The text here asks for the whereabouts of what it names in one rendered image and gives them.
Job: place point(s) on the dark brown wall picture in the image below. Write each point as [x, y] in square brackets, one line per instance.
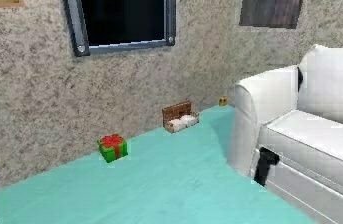
[270, 12]

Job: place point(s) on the green gift box red ribbon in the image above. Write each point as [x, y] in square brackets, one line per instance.
[113, 148]

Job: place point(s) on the small yellow object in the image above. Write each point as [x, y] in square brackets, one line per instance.
[223, 100]

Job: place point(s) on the small chocolate backrest couch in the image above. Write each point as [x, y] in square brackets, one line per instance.
[179, 118]

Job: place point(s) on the grey framed dark window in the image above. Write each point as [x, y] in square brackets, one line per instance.
[122, 23]

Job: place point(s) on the white sofa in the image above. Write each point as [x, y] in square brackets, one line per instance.
[312, 140]

